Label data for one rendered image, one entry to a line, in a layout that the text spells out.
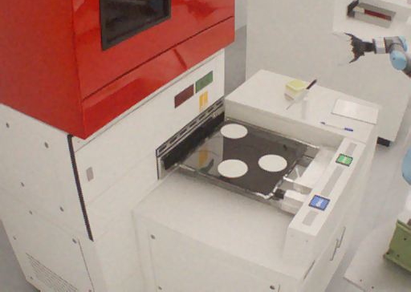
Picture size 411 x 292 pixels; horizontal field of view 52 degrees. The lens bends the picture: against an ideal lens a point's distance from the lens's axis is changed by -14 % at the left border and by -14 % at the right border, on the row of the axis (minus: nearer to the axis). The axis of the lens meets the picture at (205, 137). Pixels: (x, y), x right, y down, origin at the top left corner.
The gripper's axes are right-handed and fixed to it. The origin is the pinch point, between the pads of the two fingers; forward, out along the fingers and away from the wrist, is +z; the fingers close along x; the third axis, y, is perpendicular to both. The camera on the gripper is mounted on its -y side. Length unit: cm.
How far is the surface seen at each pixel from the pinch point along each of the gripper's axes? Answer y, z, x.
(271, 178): -48, 22, -47
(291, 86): -14.3, 18.9, -15.4
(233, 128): -27, 41, -30
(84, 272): -76, 86, -77
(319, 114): -15.7, 8.1, -27.7
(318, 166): -33, 8, -46
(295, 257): -70, 9, -69
